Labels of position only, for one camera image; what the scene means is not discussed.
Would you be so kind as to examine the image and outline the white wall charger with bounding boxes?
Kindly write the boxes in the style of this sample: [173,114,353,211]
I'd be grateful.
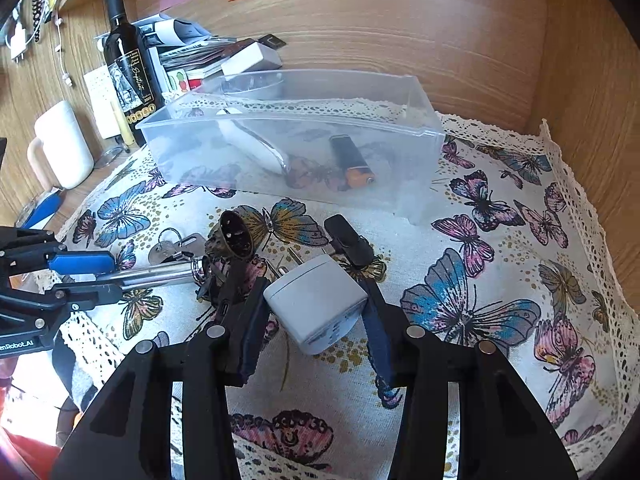
[9,24,29,64]

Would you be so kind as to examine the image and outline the white mug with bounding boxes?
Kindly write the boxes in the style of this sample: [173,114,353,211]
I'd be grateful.
[27,99,95,191]

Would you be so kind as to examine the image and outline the dark wine bottle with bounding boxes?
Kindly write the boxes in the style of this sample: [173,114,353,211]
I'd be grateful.
[102,0,166,149]

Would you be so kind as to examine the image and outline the keys on ring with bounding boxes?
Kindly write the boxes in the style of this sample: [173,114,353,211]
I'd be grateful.
[149,228,207,267]

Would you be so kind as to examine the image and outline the clear glass bowl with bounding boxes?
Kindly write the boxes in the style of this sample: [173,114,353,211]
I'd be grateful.
[219,71,287,104]

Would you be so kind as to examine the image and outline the black clip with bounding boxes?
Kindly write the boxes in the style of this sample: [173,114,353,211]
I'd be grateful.
[323,214,374,267]

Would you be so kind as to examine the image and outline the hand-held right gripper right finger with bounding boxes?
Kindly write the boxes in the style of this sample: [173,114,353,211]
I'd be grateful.
[361,279,582,480]

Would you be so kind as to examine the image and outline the bronze bell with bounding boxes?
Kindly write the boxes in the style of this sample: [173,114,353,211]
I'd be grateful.
[206,209,259,262]

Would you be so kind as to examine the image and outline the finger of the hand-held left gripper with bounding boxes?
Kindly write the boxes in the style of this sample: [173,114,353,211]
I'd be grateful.
[47,252,116,276]
[50,283,126,311]

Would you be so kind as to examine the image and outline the silver metal rod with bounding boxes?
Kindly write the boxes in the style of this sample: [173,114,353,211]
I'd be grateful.
[95,256,212,289]

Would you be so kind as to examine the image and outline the clear plastic bin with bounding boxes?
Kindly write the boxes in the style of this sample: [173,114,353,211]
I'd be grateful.
[136,68,447,227]

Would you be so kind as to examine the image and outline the orange battery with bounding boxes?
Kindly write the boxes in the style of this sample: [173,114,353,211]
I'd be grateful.
[344,166,377,190]

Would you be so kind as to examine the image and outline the black lighter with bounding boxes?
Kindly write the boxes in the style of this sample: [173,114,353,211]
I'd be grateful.
[329,134,371,172]

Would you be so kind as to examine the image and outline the white handled metal spoon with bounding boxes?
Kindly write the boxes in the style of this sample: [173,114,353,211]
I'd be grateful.
[218,107,302,187]

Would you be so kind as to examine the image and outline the butterfly print tablecloth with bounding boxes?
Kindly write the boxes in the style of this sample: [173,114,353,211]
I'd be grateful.
[50,96,632,480]

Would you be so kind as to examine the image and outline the white charger plug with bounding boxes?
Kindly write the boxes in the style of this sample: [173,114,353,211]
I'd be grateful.
[263,248,369,356]

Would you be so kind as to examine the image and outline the clear glass lid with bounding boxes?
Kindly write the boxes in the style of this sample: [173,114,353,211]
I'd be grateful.
[92,142,127,169]

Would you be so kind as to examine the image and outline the pile of books and papers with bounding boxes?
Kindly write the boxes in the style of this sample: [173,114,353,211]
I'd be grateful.
[95,11,288,102]

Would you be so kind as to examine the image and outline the black bead string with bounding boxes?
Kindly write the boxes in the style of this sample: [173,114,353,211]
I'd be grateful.
[29,0,49,42]

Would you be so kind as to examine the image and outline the white charging cable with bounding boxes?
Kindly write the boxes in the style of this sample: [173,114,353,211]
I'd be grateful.
[51,7,72,89]

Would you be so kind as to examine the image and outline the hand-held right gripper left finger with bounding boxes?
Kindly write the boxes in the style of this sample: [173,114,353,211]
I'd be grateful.
[50,279,272,480]

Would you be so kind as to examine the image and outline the white rectangular box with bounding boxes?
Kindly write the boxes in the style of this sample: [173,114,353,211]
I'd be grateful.
[221,42,283,77]

